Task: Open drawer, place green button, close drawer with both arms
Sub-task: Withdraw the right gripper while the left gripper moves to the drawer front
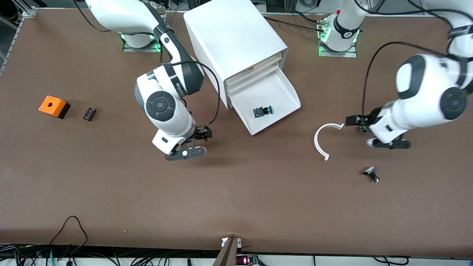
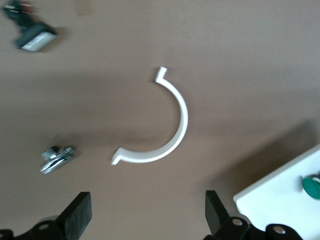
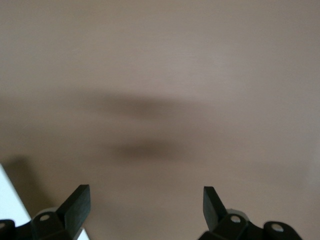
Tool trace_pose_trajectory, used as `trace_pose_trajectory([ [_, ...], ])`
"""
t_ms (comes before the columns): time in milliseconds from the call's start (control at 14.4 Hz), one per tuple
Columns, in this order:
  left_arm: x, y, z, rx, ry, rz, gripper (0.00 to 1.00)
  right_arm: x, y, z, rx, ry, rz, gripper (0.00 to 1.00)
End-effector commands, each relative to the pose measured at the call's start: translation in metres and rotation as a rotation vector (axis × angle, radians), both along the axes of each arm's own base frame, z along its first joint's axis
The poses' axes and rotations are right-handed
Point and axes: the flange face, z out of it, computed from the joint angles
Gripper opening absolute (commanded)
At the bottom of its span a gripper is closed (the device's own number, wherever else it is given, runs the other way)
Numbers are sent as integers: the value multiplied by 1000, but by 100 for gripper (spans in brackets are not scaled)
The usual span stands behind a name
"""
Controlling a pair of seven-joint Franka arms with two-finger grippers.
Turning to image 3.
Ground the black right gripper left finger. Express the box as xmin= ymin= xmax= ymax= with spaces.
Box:
xmin=0 ymin=184 xmax=91 ymax=240

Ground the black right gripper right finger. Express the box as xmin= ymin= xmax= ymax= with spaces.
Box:
xmin=196 ymin=185 xmax=303 ymax=240

